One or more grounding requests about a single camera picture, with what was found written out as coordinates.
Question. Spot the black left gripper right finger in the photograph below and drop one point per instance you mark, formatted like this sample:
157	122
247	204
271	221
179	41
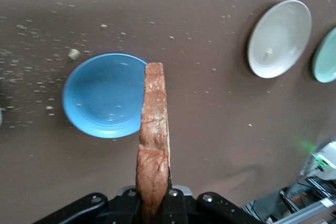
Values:
176	208

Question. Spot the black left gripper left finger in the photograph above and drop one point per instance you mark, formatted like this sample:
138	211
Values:
78	211

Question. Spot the brown bread slice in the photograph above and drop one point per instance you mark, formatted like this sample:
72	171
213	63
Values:
155	129

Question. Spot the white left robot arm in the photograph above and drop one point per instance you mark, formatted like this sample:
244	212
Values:
325	155

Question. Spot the blue plate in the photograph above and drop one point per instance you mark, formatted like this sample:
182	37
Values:
105	95

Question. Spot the beige plate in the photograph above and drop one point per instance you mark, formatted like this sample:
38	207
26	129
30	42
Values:
279	37

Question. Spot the mint green plate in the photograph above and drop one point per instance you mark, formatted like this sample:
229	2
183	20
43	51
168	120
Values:
326	58

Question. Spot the brown tablecloth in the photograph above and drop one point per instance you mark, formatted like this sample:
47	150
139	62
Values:
210	129

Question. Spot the large bread crumb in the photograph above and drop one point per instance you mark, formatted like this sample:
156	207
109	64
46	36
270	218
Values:
74	54

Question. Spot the small bread crumb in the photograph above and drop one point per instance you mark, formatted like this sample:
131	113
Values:
269	52

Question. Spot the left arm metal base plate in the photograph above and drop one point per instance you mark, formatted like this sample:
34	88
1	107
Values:
309	190

